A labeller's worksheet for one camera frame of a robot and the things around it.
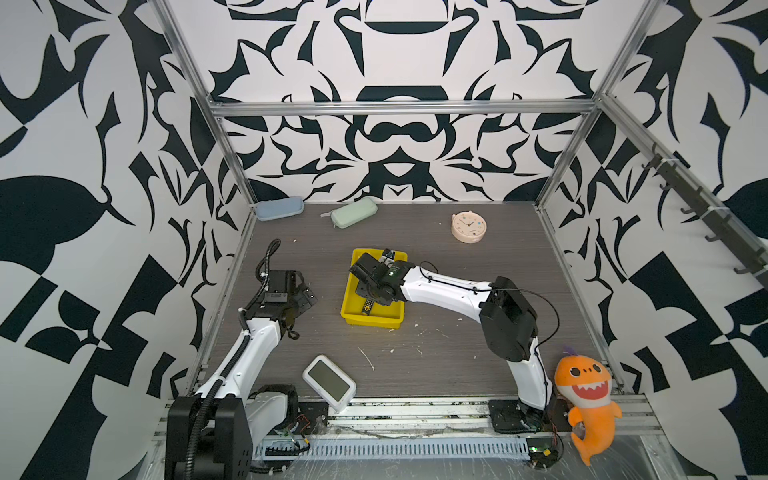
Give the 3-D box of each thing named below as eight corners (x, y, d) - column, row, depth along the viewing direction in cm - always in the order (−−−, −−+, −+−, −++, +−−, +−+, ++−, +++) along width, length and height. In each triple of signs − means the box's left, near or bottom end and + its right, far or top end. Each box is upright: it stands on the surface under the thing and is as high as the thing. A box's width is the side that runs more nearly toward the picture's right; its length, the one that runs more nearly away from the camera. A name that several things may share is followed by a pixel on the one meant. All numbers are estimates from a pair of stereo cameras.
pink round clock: (453, 244, 111) (455, 237, 108) (449, 217, 120) (450, 210, 117) (487, 244, 111) (490, 237, 108) (480, 217, 120) (482, 210, 117)
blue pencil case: (258, 222, 115) (255, 216, 113) (259, 207, 120) (256, 201, 118) (305, 215, 118) (303, 209, 115) (304, 201, 122) (302, 195, 120)
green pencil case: (332, 233, 113) (331, 228, 111) (323, 219, 117) (322, 214, 115) (380, 212, 120) (380, 207, 117) (370, 199, 124) (370, 195, 122)
